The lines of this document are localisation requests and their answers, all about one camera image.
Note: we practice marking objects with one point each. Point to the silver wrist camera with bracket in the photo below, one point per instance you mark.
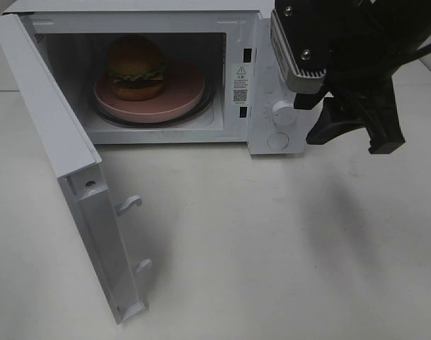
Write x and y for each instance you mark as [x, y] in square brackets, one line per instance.
[300, 44]

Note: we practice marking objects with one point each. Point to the burger with lettuce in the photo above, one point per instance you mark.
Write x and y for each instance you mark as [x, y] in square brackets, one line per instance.
[135, 68]

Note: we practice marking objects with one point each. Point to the round white door release button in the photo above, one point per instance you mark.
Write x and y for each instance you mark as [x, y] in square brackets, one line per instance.
[278, 141]

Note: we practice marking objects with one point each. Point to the white microwave door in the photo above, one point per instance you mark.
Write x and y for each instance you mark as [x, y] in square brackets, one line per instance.
[77, 167]

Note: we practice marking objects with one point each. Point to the pink round plate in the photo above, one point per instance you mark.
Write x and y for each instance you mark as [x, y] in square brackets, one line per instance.
[184, 87]

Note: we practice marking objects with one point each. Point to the white microwave oven body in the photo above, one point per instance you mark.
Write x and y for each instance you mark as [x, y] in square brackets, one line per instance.
[228, 41]

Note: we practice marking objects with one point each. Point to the white timer knob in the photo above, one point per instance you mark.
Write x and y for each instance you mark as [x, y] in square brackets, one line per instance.
[283, 113]

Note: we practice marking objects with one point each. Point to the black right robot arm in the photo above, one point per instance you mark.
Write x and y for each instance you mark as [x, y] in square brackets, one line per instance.
[415, 31]

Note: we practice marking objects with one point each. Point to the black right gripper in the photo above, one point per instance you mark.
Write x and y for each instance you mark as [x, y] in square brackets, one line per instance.
[364, 41]

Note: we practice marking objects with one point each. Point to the glass microwave turntable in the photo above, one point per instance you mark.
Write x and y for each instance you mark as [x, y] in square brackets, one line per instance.
[204, 103]

